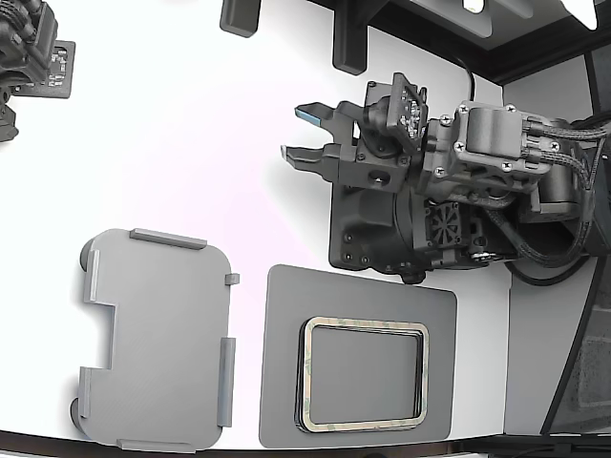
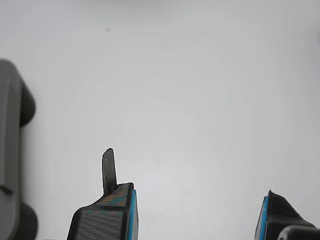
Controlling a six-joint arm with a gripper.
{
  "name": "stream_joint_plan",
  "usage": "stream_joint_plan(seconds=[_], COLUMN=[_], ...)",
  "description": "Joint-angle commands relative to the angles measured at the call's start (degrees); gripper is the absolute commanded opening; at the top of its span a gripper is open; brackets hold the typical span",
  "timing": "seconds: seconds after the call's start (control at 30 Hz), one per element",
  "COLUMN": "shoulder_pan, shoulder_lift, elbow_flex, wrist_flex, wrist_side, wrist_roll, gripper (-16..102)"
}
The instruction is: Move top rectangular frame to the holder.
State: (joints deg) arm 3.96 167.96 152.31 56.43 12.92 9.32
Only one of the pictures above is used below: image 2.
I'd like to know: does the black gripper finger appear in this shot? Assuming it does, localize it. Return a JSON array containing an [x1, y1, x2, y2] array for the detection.
[[254, 189, 317, 240], [66, 147, 140, 240]]

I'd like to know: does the grey holder with black legs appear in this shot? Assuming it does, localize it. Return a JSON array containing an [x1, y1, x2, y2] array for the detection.
[[0, 59, 39, 240]]

